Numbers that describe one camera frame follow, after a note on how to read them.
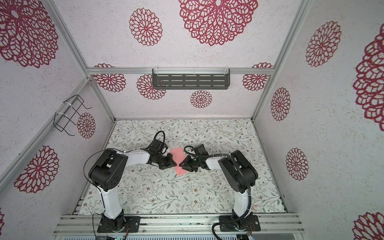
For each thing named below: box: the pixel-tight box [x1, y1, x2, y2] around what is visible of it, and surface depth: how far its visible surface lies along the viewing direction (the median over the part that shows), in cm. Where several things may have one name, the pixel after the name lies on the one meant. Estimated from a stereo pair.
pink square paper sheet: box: [169, 147, 189, 176], surface depth 96 cm
